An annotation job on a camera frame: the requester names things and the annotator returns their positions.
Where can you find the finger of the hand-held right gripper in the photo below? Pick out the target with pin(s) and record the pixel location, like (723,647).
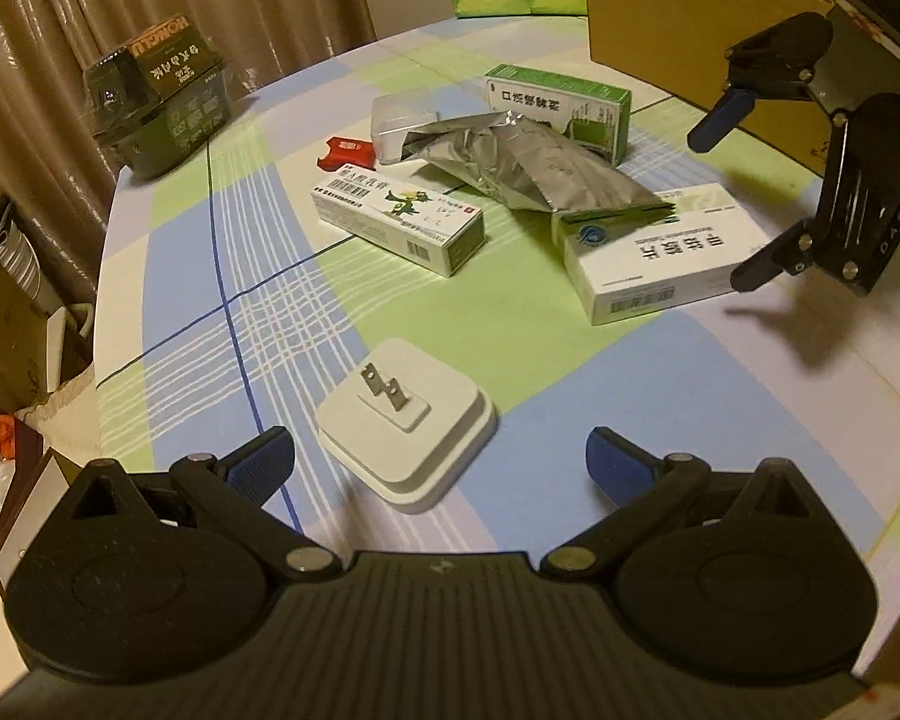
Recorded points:
(720,120)
(769,259)

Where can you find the silver foil pouch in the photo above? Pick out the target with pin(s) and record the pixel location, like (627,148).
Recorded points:
(547,165)

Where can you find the green and white medicine box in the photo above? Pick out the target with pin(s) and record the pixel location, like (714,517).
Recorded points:
(562,94)

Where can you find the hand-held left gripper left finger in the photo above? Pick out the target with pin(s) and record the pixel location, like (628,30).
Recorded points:
(259,459)

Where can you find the stack of white bowls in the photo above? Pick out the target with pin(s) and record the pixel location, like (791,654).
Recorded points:
(19,255)

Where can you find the clear plastic case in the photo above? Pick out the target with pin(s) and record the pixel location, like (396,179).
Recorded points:
(396,116)

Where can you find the small red packet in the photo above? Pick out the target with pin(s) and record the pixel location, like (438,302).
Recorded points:
(345,154)

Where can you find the brown box with white face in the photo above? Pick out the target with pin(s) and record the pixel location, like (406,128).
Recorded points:
(34,517)

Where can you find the white ointment box bird print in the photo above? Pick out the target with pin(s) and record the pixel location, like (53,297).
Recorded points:
(390,219)

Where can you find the brown cardboard box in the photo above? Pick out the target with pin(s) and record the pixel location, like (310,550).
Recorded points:
(645,15)

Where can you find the white power adapter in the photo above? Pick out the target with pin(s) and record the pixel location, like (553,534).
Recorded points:
(442,431)

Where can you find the brown curtain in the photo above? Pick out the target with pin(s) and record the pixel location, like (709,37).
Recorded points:
(45,15)

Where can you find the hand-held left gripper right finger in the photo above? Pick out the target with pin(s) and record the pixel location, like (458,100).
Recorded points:
(619,465)

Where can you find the dark green food container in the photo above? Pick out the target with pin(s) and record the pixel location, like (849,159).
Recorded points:
(172,112)

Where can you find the large white medicine box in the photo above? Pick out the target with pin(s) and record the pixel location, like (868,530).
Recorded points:
(660,262)

